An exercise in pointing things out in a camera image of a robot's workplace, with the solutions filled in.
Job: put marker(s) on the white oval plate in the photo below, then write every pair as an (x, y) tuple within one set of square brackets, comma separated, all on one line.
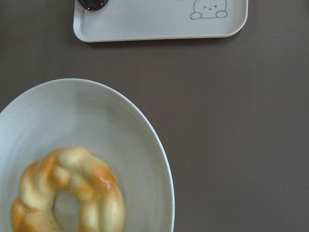
[(78, 112)]

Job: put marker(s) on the glazed twisted donut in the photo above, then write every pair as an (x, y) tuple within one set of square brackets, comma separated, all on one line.
[(75, 169)]

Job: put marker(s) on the cream rabbit tray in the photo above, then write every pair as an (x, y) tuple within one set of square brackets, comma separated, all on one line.
[(133, 20)]

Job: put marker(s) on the dark tea bottle on tray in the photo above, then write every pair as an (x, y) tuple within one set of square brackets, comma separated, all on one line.
[(93, 5)]

